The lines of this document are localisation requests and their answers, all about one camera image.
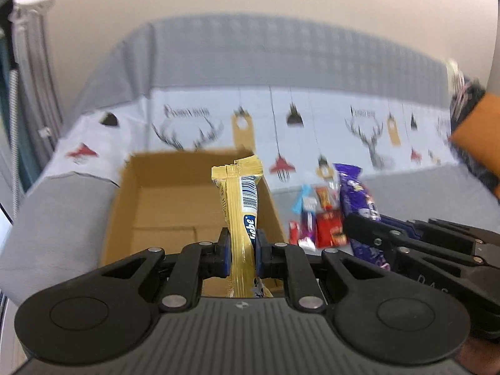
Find gold snack bar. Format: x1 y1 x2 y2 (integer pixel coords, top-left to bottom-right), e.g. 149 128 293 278
211 155 272 298

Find purple snack packet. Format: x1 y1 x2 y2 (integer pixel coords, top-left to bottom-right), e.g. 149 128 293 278
334 163 391 270

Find person's right hand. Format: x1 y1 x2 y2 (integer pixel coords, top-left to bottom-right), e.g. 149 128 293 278
456 337 500 375

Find red long snack stick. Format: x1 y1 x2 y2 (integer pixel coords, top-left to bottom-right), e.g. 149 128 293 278
288 221 301 245

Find purple white snack bar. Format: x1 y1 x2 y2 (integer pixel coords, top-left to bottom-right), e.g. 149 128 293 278
298 197 317 252

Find red snack packet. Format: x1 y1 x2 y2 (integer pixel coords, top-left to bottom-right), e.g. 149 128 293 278
315 209 348 249

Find light blue snack packet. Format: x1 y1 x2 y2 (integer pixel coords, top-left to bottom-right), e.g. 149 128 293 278
292 185 313 214

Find orange red small snack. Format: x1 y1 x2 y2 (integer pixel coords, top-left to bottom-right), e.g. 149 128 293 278
315 186 333 210

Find orange cushion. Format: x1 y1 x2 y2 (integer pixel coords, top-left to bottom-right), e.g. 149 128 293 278
449 92 499 199

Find grey printed sofa cover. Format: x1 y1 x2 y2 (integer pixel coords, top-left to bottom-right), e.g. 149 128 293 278
1 14 499 304

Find grey curtain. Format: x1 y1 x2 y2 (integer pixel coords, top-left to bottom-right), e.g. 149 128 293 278
1 13 63 191

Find white garment steamer stand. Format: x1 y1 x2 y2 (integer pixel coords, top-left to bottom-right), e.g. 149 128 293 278
1 0 63 218

